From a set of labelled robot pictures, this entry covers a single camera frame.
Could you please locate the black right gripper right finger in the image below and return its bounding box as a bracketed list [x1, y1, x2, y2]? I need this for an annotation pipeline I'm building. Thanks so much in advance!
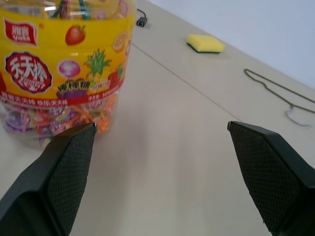
[226, 120, 315, 236]

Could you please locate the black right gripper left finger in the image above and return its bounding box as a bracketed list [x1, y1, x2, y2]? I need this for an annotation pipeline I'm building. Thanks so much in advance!
[0, 122, 97, 236]

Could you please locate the clear lollipop jar yellow label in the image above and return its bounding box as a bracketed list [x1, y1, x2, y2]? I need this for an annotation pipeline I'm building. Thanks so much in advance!
[0, 0, 137, 150]

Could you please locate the yellow green sponge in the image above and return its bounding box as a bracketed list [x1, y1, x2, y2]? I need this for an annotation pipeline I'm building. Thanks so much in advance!
[186, 34, 225, 54]

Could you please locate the wire clothes hanger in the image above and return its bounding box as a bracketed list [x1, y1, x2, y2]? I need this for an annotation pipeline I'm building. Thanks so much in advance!
[244, 68, 315, 128]

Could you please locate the black cable adapter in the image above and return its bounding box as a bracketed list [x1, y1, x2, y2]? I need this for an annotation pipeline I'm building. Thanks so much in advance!
[136, 8, 149, 27]

